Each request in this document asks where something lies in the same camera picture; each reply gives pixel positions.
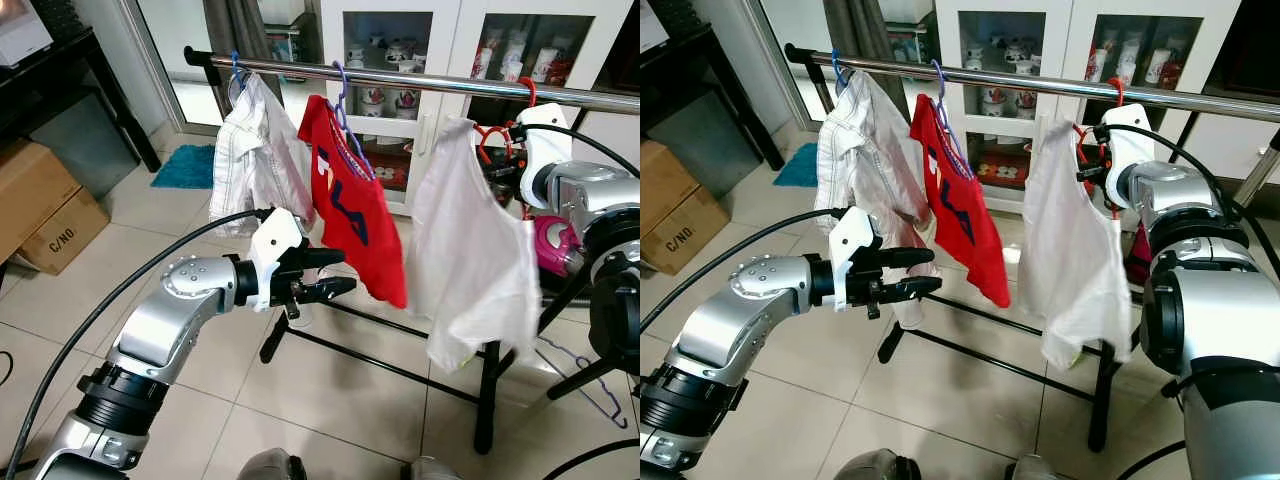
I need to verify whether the white box appliance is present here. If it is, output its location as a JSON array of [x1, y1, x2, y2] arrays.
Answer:
[[0, 0, 54, 67], [640, 0, 669, 53]]

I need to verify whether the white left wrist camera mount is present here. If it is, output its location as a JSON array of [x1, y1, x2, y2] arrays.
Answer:
[[248, 207, 307, 313], [828, 207, 883, 311]]

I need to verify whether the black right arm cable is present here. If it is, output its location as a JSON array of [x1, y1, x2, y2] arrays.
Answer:
[[515, 120, 641, 173], [1105, 122, 1280, 256]]

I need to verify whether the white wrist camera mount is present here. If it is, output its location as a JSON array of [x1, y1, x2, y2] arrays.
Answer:
[[513, 102, 573, 186], [248, 207, 307, 313], [828, 207, 883, 311], [1100, 103, 1159, 206]]

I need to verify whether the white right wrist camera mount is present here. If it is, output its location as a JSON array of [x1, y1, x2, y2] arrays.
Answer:
[[1100, 103, 1159, 206], [513, 102, 573, 186]]

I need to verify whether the purple plastic hanger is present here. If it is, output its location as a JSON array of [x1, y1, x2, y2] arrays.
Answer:
[[330, 60, 381, 183], [930, 58, 976, 181]]

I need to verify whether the dark curtain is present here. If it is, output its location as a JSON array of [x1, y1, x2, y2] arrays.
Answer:
[[203, 0, 283, 91], [825, 0, 901, 76]]

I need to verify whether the thin wire hanger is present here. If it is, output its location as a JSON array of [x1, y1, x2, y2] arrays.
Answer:
[[535, 335, 633, 431]]

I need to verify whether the red FILA t-shirt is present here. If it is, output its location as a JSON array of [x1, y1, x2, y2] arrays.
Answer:
[[908, 93, 1013, 309], [298, 95, 409, 309]]

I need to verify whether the white striped shirt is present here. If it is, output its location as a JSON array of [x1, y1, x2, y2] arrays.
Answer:
[[208, 72, 319, 329], [815, 70, 941, 331]]

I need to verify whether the cardboard box printed C/NO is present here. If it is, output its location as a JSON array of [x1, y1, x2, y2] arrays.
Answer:
[[18, 188, 111, 276], [645, 188, 729, 263]]

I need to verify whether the teal floor mat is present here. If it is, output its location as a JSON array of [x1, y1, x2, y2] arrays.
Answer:
[[150, 145, 216, 191], [772, 143, 821, 188]]

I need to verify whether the robot right leg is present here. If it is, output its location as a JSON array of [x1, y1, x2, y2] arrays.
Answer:
[[1005, 455, 1069, 480], [405, 455, 463, 480]]

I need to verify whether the pink round appliance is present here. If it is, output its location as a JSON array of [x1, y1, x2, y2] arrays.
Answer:
[[533, 215, 585, 277], [1125, 225, 1153, 286]]

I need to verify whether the steel clothes rack black frame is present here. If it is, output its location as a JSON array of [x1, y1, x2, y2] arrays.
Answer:
[[783, 42, 1280, 453], [183, 45, 641, 456]]

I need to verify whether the pale white t-shirt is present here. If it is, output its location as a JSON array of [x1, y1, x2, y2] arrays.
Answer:
[[1018, 118, 1136, 369], [405, 117, 544, 373]]

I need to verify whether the white glass-door cabinet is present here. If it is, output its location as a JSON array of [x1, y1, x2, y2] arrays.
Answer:
[[935, 0, 1246, 216], [320, 0, 641, 216]]

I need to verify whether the black desk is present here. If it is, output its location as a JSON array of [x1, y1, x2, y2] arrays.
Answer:
[[640, 25, 786, 171], [0, 28, 163, 173]]

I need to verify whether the red plastic hanger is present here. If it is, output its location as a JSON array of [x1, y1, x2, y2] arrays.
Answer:
[[472, 77, 538, 219], [1072, 77, 1126, 219]]

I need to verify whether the grey box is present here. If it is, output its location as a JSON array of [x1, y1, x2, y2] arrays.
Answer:
[[645, 90, 763, 191], [30, 95, 141, 196]]

